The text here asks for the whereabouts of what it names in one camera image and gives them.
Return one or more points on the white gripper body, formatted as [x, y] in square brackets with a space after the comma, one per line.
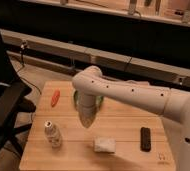
[87, 115]

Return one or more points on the clear plastic bottle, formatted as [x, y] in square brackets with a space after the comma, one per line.
[52, 134]

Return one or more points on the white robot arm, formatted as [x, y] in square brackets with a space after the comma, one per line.
[171, 103]

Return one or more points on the green bowl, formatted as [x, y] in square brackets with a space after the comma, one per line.
[99, 100]

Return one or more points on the orange carrot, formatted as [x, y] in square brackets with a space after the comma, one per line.
[55, 98]

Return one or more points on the white sponge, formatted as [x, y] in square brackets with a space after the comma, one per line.
[105, 145]

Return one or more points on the black remote control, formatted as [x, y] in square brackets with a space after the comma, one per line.
[145, 139]

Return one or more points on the black office chair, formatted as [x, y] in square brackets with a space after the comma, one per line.
[13, 92]

